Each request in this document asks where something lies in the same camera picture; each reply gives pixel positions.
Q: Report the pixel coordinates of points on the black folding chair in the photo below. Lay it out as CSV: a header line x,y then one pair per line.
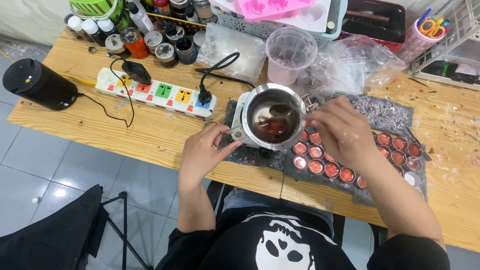
x,y
52,236

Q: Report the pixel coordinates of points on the grey plastic basket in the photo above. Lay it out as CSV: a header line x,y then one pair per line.
x,y
240,26

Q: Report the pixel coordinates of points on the pile of metal wick holders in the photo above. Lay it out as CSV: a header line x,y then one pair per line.
x,y
375,109

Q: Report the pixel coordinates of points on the orange bottle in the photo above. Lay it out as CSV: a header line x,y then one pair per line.
x,y
135,47

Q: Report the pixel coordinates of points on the green plastic basket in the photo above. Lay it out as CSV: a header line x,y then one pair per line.
x,y
93,7

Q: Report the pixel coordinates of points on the light grey felt mat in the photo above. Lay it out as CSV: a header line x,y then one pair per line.
x,y
386,116

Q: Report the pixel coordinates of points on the person's right fingers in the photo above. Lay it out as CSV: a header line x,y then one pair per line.
x,y
314,118

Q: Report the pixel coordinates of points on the empty white tealight cup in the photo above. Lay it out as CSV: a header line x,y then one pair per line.
x,y
412,179

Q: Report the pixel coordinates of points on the blue denim shorts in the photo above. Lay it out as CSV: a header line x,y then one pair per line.
x,y
243,198

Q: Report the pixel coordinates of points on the white power strip colourful sockets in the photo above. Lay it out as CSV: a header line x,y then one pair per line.
x,y
112,85

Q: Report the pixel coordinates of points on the group of red wax tealights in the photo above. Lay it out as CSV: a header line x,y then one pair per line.
x,y
317,167

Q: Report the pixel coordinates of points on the black cylinder speaker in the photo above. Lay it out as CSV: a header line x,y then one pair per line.
x,y
39,84

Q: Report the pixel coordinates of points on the pink silicone mould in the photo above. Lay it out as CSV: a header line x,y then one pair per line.
x,y
266,8

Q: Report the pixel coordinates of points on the plastic bag of white flakes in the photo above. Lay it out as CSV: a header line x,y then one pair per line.
x,y
230,50

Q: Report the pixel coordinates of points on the person's right hand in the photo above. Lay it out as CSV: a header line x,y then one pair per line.
x,y
343,131

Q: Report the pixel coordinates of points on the red and black box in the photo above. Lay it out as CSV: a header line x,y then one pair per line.
x,y
375,20

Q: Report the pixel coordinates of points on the cluster of pigment jars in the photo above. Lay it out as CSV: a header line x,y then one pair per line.
x,y
165,52

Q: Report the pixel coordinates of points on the thin metal tool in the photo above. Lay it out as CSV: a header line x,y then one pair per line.
x,y
416,141

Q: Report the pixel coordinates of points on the pink pen holder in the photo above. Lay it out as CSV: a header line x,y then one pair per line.
x,y
414,45

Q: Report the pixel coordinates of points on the white bottle with black cap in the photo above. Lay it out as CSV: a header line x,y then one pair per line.
x,y
140,18

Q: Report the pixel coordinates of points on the black skull print shirt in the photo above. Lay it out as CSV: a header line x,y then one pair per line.
x,y
240,247

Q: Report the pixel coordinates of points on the crumpled clear plastic bags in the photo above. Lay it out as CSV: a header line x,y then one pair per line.
x,y
352,65

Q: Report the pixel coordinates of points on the metal spoon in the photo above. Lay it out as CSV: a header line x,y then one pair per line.
x,y
279,110

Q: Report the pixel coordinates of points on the clear plastic measuring cup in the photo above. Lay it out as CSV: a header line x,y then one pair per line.
x,y
290,56

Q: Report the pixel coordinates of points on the white electric hot plate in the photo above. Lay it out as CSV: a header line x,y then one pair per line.
x,y
239,108

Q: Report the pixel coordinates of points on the black power adapter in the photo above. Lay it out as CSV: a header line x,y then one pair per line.
x,y
137,72

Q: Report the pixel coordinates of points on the person's left hand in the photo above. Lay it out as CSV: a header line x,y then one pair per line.
x,y
200,153

